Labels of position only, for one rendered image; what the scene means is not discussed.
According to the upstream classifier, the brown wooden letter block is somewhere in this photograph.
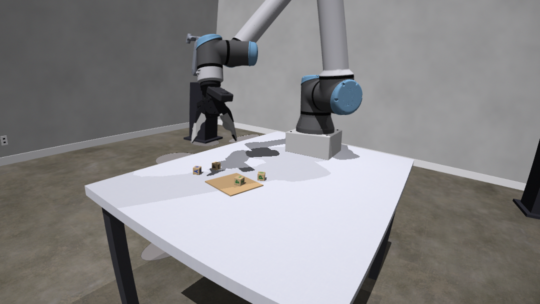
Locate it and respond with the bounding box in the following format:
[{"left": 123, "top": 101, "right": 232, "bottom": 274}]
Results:
[
  {"left": 257, "top": 171, "right": 266, "bottom": 181},
  {"left": 234, "top": 175, "right": 245, "bottom": 186},
  {"left": 193, "top": 165, "right": 202, "bottom": 175},
  {"left": 211, "top": 161, "right": 221, "bottom": 171}
]

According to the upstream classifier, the tan flat mat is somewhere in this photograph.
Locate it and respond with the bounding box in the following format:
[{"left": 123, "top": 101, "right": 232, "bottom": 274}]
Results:
[{"left": 205, "top": 173, "right": 264, "bottom": 197}]

